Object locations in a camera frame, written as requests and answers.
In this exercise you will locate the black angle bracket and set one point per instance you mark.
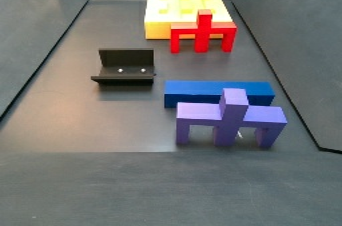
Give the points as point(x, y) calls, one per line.
point(126, 66)

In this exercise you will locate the purple cross-shaped block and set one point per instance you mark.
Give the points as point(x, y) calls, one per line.
point(228, 116)

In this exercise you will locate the red cross-shaped block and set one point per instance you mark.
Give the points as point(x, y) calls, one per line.
point(203, 30)

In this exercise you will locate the yellow slotted board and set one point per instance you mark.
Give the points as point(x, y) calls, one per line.
point(165, 12)

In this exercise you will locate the blue rectangular bar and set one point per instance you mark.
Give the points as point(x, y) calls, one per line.
point(208, 91)

